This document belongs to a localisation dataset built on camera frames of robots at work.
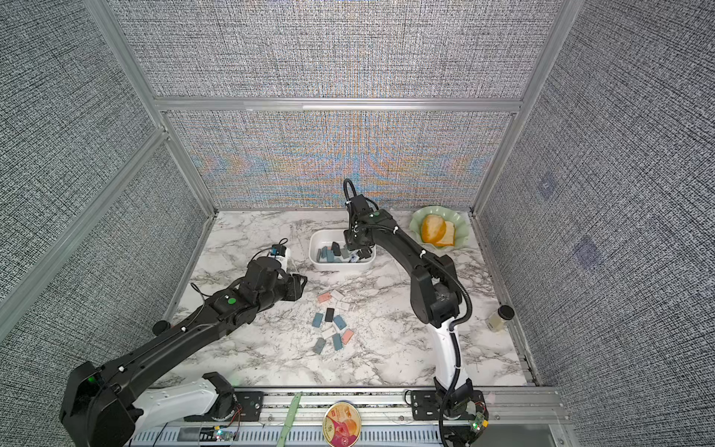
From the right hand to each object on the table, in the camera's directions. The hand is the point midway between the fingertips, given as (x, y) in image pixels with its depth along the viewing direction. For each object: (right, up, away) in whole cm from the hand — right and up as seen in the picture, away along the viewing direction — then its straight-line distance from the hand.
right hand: (354, 233), depth 94 cm
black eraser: (-7, -5, +12) cm, 15 cm away
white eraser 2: (-4, -24, -2) cm, 25 cm away
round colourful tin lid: (-3, -47, -26) cm, 54 cm away
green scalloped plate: (+41, +6, +16) cm, 44 cm away
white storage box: (-3, -10, +8) cm, 14 cm away
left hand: (-14, -13, -15) cm, 24 cm away
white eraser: (-6, -21, 0) cm, 22 cm away
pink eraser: (-10, -22, 0) cm, 24 cm away
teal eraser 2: (-9, -9, +9) cm, 15 cm away
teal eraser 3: (-12, -28, -5) cm, 31 cm away
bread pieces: (+31, +1, +10) cm, 32 cm away
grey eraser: (-14, -8, +10) cm, 19 cm away
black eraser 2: (-8, -26, -4) cm, 28 cm away
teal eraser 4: (-4, -29, -6) cm, 30 cm away
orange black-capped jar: (-55, -27, -15) cm, 64 cm away
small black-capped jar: (+41, -25, -14) cm, 51 cm away
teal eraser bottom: (-5, -33, -10) cm, 35 cm away
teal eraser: (-11, -8, +9) cm, 16 cm away
